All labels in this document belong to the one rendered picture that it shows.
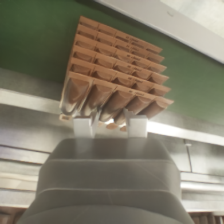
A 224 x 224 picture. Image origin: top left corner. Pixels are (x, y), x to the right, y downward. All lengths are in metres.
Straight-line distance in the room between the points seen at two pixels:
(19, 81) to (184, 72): 0.26
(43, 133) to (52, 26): 0.21
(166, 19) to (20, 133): 0.31
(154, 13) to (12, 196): 0.26
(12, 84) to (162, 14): 0.23
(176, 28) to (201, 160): 0.42
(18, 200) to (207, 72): 0.31
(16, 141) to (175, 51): 0.31
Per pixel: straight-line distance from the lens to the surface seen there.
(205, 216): 0.38
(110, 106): 0.16
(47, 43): 0.23
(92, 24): 0.19
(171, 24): 0.22
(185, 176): 0.49
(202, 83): 0.31
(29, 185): 0.50
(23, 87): 0.28
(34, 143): 0.34
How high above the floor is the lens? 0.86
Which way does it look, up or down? 29 degrees down
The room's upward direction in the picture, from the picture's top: 177 degrees counter-clockwise
